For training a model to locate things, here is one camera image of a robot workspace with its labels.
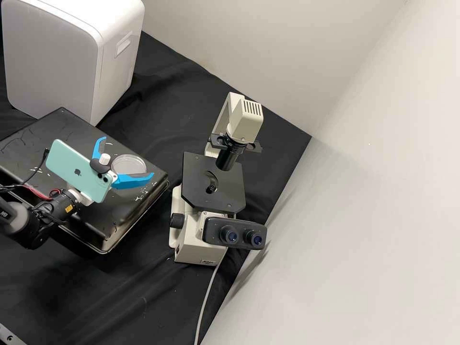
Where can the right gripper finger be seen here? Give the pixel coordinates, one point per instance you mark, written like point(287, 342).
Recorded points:
point(133, 180)
point(96, 145)

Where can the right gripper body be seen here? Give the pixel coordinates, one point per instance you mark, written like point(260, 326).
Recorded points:
point(83, 198)

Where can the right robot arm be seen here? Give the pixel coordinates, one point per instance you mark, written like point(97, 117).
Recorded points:
point(27, 224)

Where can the petri dish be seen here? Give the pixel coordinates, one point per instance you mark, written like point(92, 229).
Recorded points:
point(129, 164)

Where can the cream microscope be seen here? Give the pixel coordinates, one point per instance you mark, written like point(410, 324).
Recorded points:
point(212, 179)

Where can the black tray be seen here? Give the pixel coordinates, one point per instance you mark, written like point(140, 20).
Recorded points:
point(43, 143)

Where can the white box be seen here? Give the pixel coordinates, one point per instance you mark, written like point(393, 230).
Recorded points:
point(54, 57)

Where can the right wrist camera phone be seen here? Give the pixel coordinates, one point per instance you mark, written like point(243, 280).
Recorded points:
point(77, 169)

